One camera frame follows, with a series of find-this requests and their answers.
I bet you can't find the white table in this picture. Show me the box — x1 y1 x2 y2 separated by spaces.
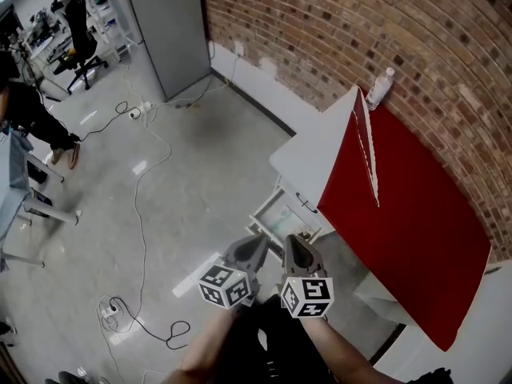
0 132 82 272

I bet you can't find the tall grey cabinet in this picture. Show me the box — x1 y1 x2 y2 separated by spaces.
99 0 212 103

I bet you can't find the person's black clothing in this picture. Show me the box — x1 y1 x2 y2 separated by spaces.
218 292 455 384

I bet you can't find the clear plastic water bottle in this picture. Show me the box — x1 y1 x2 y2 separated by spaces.
366 66 396 112

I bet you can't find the black office chair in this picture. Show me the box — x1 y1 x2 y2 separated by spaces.
51 0 109 94

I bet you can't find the grey cable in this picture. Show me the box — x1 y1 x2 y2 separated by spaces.
171 76 233 110

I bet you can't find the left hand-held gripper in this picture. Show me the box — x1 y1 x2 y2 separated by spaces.
198 234 269 310

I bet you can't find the grey tablecloth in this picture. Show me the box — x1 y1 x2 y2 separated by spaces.
0 132 33 251

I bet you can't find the brown picture book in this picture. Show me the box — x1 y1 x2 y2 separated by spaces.
290 222 319 242

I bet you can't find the black mesh wastebasket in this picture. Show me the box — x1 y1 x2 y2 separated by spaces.
28 188 54 218

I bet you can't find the white shelving unit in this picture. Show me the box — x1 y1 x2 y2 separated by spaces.
78 0 135 62

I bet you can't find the white cable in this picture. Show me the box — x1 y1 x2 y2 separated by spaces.
95 110 173 331
98 318 121 375

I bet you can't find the person's right forearm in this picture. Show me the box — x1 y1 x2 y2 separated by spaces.
298 314 385 384

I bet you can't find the white desk with red top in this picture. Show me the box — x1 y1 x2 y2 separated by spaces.
317 88 492 352

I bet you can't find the white power strip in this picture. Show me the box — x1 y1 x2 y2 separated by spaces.
98 300 119 319
128 101 155 120

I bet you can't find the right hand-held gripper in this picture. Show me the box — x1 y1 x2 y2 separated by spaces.
279 234 335 318

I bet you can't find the green and white book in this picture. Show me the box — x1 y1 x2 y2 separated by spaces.
262 204 305 235

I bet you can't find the black cable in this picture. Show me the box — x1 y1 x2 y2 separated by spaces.
110 296 192 350
78 101 133 142

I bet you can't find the person's left forearm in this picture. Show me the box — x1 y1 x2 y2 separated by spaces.
162 308 241 384

